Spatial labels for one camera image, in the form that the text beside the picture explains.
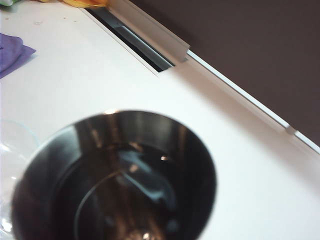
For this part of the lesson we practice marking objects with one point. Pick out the gold double-cone jigger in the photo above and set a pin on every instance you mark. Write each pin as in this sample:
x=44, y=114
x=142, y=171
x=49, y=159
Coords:
x=112, y=175

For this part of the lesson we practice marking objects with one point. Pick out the clear wine glass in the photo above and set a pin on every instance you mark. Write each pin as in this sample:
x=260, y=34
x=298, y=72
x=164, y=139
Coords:
x=10, y=150

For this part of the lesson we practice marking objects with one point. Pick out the wide brown desk partition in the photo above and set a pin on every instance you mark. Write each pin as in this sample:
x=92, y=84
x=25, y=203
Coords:
x=250, y=50

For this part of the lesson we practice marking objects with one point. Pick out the orange yellow object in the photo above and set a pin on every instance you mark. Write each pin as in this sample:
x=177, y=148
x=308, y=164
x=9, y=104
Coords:
x=85, y=3

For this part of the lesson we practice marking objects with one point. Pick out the purple cloth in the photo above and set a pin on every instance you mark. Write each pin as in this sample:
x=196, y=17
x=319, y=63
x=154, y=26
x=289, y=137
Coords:
x=12, y=52

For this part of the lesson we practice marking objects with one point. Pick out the green object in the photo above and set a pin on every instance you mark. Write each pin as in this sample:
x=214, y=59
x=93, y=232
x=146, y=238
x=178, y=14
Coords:
x=8, y=2

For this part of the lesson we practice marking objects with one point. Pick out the white partition support post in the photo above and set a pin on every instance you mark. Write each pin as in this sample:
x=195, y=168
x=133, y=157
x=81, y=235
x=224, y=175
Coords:
x=290, y=130

